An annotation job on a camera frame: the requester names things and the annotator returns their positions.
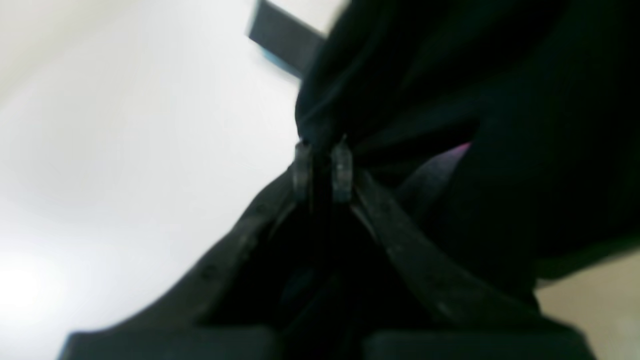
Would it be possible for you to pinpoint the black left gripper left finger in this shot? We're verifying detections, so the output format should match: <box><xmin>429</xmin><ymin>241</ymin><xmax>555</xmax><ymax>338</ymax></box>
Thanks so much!
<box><xmin>59</xmin><ymin>141</ymin><xmax>313</xmax><ymax>360</ymax></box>

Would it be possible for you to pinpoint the black graphic t-shirt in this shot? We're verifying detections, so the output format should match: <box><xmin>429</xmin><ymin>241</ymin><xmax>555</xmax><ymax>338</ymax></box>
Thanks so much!
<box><xmin>295</xmin><ymin>0</ymin><xmax>640</xmax><ymax>296</ymax></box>

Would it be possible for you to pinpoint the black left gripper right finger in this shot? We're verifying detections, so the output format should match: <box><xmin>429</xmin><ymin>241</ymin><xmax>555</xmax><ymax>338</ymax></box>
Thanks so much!
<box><xmin>331</xmin><ymin>142</ymin><xmax>595</xmax><ymax>360</ymax></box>

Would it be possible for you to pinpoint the black tape strip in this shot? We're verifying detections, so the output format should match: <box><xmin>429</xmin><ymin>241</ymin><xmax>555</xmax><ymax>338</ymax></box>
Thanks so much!
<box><xmin>247</xmin><ymin>0</ymin><xmax>326</xmax><ymax>79</ymax></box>

